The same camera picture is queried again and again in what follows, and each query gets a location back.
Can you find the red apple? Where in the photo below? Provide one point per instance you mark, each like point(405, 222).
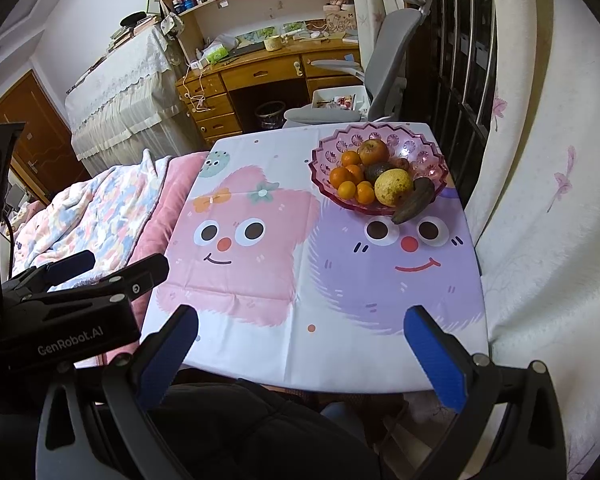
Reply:
point(372, 152)

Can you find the dark avocado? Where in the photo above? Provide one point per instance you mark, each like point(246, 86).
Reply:
point(377, 171)

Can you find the grey office chair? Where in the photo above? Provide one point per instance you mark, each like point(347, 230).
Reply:
point(395, 35)

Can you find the lace-covered cabinet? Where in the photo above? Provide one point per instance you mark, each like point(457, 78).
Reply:
point(125, 85)

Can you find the cream cup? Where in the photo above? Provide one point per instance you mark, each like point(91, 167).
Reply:
point(273, 43)

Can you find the large orange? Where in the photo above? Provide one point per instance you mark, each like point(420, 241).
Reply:
point(392, 187)

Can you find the brown wooden door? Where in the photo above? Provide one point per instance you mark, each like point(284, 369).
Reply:
point(35, 135)

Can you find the overripe dark banana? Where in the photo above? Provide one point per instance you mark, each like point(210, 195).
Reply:
point(415, 200)

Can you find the floral patchwork blanket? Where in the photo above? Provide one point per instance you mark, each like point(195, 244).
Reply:
point(90, 210)

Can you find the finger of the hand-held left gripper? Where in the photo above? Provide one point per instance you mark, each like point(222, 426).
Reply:
point(72, 263)
point(140, 275)

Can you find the pink blanket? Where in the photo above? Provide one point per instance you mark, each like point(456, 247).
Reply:
point(170, 195)

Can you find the green tissue pack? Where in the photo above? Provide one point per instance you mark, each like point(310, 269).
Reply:
point(215, 53)

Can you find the black trash bin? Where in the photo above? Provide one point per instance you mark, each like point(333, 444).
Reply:
point(270, 115)

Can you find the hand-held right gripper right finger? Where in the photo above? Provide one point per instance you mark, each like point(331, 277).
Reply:
point(432, 355)

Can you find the wooden desk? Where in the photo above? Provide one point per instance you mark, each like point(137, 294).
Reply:
point(260, 67)

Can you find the cartoon monster tablecloth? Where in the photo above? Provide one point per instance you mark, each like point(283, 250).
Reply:
point(280, 270)

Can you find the small mandarin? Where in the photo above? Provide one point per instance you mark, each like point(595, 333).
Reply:
point(365, 193)
point(339, 176)
point(351, 158)
point(356, 173)
point(346, 190)

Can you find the white storage box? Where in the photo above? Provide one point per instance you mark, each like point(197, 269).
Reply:
point(325, 95)

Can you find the pink glass bowl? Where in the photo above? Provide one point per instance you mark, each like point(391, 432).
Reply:
point(422, 152)

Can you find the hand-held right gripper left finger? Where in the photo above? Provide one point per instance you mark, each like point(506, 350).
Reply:
point(167, 350)

